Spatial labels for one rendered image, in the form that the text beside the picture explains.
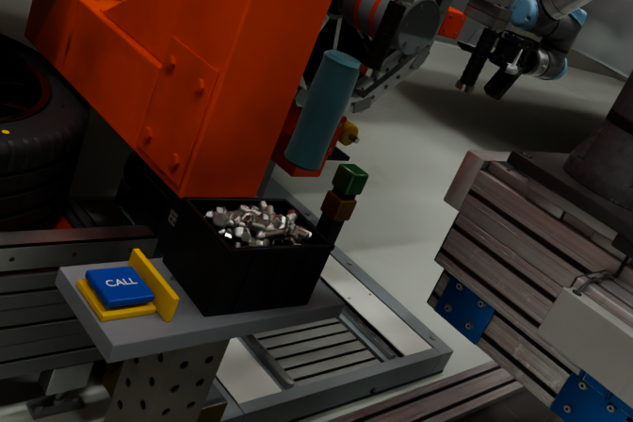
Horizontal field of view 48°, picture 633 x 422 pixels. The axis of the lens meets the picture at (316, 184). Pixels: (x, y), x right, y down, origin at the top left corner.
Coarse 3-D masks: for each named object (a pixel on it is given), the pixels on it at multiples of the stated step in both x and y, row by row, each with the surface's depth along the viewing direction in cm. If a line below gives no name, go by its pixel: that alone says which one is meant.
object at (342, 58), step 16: (320, 64) 152; (336, 64) 148; (352, 64) 149; (320, 80) 151; (336, 80) 149; (352, 80) 151; (320, 96) 151; (336, 96) 151; (304, 112) 154; (320, 112) 152; (336, 112) 153; (304, 128) 154; (320, 128) 153; (288, 144) 159; (304, 144) 155; (320, 144) 155; (288, 160) 158; (304, 160) 156; (320, 160) 158
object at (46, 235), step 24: (0, 240) 109; (24, 240) 111; (48, 240) 113; (72, 240) 116; (96, 240) 118; (120, 240) 121; (144, 240) 125; (0, 264) 108; (24, 264) 111; (48, 264) 114; (72, 264) 117; (0, 288) 110; (24, 288) 113; (48, 288) 117
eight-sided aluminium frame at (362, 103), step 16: (448, 0) 178; (384, 64) 182; (400, 64) 181; (416, 64) 182; (368, 80) 181; (384, 80) 178; (400, 80) 182; (304, 96) 162; (352, 96) 174; (368, 96) 177; (352, 112) 177
